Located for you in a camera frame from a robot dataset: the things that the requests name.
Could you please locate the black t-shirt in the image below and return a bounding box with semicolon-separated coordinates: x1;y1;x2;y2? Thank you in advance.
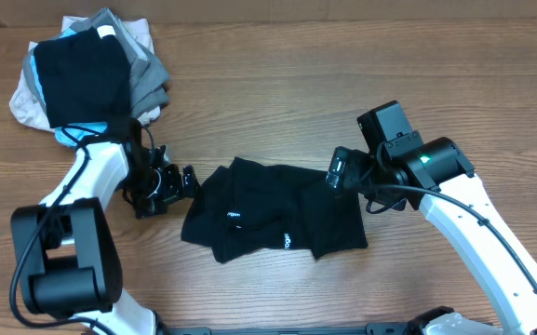
181;157;368;263

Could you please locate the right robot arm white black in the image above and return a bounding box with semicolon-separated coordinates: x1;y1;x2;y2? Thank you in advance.
326;138;537;334

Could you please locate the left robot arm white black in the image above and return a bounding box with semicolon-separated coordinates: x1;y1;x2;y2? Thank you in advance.
8;118;199;334

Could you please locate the folded grey shirt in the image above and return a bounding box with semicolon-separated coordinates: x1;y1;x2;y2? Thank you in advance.
20;7;171;129

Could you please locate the folded black shirt on pile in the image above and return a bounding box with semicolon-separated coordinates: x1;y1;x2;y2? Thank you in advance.
33;26;132;129

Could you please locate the folded beige shirt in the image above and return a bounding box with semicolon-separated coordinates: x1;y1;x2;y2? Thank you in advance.
8;15;162;133

